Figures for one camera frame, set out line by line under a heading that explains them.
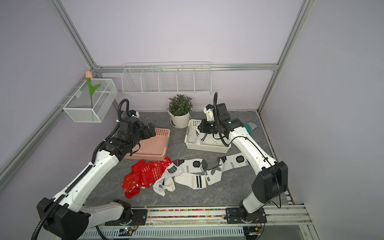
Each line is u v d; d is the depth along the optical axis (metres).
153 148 0.95
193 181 0.84
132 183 0.81
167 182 0.84
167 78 0.99
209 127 0.70
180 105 0.99
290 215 0.76
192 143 0.93
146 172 0.86
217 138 0.71
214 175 0.85
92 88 0.86
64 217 0.37
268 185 0.42
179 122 1.07
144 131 0.69
